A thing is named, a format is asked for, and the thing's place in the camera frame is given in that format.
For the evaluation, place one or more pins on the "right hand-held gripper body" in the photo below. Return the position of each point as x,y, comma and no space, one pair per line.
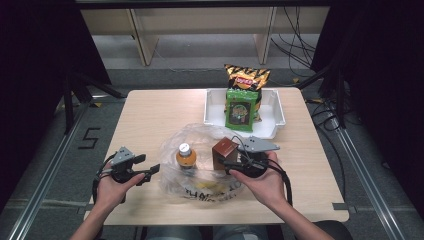
258,145

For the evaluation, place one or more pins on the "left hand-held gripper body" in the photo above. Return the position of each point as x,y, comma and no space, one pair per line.
122,156

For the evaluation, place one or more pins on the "brown carton box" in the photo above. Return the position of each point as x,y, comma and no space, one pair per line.
224,148

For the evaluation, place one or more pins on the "clear plastic bag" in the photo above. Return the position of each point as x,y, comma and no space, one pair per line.
203,180

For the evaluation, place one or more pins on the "green snack packet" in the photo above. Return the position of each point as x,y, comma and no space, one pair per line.
241,113

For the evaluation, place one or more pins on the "orange juice bottle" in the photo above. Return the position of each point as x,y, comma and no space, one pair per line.
186,159

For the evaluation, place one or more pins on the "white plastic bin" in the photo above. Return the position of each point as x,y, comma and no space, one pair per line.
215,111

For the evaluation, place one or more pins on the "yellow black chip bag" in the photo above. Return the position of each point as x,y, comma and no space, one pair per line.
246,80

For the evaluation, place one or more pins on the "person's left hand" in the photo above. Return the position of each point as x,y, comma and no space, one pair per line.
110,193

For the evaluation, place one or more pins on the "person's right hand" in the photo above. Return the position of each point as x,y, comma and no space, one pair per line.
266,186

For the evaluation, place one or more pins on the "person's left leg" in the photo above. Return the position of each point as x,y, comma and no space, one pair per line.
175,234

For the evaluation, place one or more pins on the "person's leg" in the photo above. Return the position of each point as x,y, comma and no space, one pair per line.
241,233
175,234

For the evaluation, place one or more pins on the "person's right leg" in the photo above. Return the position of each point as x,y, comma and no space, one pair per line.
241,233

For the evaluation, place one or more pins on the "black tripod stand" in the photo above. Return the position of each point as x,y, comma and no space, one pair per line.
339,96
68,106

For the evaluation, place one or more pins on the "dark curtain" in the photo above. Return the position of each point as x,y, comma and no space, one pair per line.
33,66
383,83

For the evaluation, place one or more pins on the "beige wooden desk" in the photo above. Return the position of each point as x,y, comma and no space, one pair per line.
200,20

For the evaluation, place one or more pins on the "metal floor rail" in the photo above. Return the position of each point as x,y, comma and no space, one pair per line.
370,190
40,190

